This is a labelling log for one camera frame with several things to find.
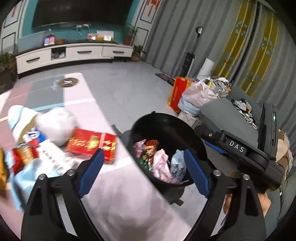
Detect light blue plastic bag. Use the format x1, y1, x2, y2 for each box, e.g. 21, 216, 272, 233
6, 158, 42, 212

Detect white blue ointment box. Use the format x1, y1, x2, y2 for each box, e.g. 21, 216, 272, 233
23, 127, 77, 175

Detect pink plastic mailer bag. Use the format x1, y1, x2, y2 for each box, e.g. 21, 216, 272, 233
133, 139, 174, 183

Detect red snack wrapper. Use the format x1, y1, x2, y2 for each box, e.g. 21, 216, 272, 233
11, 146, 39, 175

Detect green wafer snack bag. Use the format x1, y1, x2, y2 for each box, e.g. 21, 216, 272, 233
139, 140, 159, 171

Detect red cigarette carton box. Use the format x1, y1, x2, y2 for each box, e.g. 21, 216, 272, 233
66, 128, 117, 165

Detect yellow chips bag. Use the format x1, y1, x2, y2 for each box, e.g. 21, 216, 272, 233
0, 148, 11, 190

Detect black round trash bin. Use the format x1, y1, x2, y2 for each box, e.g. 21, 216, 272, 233
127, 111, 208, 206

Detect person's right hand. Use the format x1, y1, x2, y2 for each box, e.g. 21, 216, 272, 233
223, 193, 271, 217

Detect grey sofa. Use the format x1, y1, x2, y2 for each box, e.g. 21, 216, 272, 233
199, 86, 296, 167

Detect pink white plastic bag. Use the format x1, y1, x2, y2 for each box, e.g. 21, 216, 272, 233
178, 78, 219, 116

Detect plaid table cloth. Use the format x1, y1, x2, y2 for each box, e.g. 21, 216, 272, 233
1, 73, 190, 240

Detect red orange shopping bag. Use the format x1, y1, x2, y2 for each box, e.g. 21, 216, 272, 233
168, 77, 193, 113

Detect white paper roll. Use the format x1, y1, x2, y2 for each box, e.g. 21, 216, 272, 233
196, 58, 215, 81

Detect black upright vacuum cleaner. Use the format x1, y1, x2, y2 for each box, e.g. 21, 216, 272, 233
180, 26, 203, 77

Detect grey window curtains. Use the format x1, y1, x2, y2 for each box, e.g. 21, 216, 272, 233
145, 1, 295, 135

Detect potted plant by cabinet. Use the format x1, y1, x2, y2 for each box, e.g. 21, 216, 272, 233
131, 45, 147, 62

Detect dark planter with plants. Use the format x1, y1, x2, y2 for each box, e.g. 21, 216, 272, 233
0, 52, 17, 93

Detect white tv cabinet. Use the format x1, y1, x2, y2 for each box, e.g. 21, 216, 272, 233
16, 42, 133, 75

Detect potted plant on cabinet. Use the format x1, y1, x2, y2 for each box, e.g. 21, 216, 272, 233
123, 24, 139, 46

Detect red chinese knot decoration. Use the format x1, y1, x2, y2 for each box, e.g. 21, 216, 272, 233
147, 0, 161, 16

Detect large black television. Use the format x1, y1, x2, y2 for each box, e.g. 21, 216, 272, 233
32, 0, 132, 28

